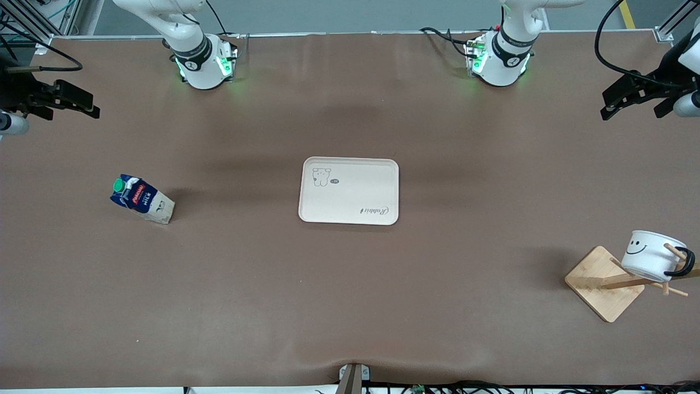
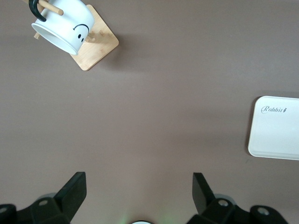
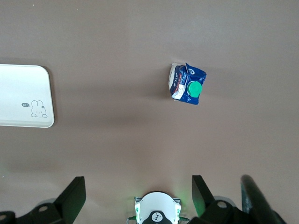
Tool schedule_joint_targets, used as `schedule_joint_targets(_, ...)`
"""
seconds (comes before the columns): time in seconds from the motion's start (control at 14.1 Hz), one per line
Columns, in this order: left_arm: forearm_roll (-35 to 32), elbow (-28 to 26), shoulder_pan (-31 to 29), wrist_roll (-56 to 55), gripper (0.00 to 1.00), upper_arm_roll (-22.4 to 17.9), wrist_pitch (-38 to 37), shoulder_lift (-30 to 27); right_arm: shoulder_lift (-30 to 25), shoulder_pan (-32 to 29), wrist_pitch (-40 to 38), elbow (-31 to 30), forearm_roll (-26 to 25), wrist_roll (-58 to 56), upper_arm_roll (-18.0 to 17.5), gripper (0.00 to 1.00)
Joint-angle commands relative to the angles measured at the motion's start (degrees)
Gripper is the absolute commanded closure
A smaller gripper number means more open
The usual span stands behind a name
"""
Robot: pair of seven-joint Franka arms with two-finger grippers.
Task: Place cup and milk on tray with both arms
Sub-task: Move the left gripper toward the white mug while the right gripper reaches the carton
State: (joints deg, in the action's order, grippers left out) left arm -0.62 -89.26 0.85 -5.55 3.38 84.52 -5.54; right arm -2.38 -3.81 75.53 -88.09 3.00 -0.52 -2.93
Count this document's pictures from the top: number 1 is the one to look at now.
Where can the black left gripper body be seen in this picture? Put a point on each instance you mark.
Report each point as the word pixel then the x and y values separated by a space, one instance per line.
pixel 670 75

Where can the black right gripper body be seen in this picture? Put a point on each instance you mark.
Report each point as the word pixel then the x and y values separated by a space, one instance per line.
pixel 15 92

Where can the blue milk carton green cap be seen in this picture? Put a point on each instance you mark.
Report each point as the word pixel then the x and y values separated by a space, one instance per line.
pixel 143 200

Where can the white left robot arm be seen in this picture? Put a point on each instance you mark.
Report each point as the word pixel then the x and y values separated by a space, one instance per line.
pixel 500 65

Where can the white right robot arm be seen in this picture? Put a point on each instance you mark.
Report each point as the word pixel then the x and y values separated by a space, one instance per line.
pixel 199 65

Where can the wooden cup stand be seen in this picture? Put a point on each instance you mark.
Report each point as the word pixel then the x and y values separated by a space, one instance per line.
pixel 601 282

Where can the cream tray with bear print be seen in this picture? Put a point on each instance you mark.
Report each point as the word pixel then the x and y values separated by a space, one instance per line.
pixel 350 191

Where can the metal table clamp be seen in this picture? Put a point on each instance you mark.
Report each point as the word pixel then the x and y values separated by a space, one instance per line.
pixel 354 375

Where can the aluminium frame profile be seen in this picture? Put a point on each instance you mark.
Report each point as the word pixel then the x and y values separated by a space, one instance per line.
pixel 33 22
pixel 670 27

